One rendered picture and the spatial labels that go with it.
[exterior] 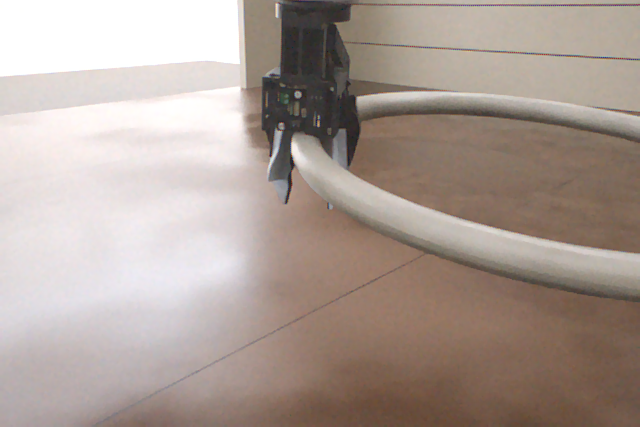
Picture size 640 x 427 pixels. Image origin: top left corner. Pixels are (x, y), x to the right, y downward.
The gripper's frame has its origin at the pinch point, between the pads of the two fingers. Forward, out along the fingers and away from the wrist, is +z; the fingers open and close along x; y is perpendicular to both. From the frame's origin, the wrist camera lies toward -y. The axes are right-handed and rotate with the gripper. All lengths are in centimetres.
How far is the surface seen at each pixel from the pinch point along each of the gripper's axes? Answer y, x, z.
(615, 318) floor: -145, 85, 94
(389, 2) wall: -750, -55, 32
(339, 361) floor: -98, -7, 96
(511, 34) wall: -657, 90, 52
